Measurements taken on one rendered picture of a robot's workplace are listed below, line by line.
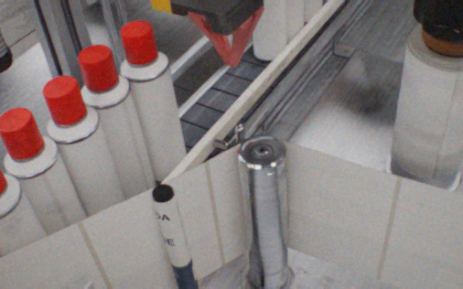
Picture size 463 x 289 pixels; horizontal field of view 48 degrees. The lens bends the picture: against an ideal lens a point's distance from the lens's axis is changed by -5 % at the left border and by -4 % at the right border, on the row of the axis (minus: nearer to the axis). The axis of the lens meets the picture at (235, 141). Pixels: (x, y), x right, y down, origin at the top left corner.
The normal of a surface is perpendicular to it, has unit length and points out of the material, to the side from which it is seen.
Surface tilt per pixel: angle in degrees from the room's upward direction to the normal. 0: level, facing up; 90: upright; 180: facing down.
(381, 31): 0
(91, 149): 90
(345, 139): 0
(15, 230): 90
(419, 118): 88
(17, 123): 2
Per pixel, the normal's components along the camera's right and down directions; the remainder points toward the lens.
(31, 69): -0.07, -0.72
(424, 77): -0.76, 0.50
